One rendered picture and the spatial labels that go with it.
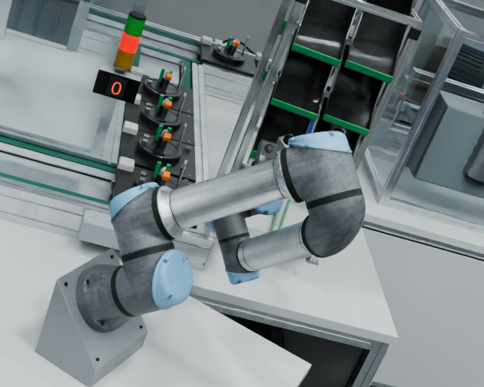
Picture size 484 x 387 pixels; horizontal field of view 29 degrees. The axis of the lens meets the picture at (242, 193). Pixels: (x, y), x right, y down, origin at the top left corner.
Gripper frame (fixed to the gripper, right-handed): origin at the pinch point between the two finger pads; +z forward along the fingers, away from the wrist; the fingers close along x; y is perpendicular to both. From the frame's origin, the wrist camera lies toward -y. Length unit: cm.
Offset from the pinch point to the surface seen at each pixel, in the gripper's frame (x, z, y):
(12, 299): -49, -28, 44
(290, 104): 4.1, 3.7, -18.8
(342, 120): 18.4, 1.4, -19.0
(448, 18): 59, 76, -61
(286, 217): 15.5, 14.5, 12.7
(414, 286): 83, 81, 34
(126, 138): -34, 46, 9
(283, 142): 5.9, 4.7, -8.4
